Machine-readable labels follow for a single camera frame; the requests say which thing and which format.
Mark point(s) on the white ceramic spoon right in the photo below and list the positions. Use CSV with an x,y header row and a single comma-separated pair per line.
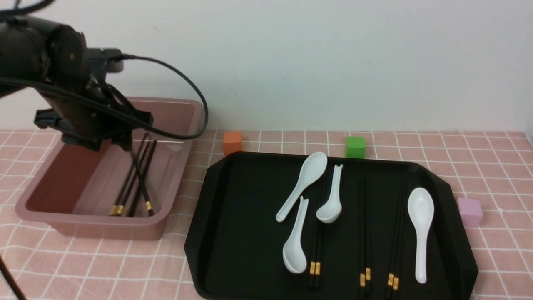
x,y
421,212

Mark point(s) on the black plastic tray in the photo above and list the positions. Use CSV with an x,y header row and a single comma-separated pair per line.
x,y
234,244

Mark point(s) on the pink cube block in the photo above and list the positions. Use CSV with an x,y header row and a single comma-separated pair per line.
x,y
470,211

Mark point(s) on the pink plastic bin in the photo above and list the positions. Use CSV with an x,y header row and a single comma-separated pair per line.
x,y
75,189

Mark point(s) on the green cube block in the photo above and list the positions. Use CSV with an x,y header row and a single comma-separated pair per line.
x,y
355,147

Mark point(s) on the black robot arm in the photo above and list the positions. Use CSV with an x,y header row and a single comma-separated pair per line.
x,y
54,59

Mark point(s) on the white ceramic spoon near left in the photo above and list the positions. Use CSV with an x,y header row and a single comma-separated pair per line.
x,y
292,252

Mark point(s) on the white ceramic spoon far left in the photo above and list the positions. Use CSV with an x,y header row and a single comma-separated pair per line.
x,y
311,170

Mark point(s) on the white ceramic spoon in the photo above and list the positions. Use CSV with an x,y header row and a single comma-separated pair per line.
x,y
292,252
421,212
331,209
311,170

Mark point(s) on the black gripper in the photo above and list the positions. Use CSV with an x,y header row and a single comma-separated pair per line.
x,y
85,126

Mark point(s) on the white ceramic spoon middle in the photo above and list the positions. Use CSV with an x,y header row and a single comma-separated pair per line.
x,y
331,209

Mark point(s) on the orange cube block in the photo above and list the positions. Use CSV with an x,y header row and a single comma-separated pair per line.
x,y
232,142

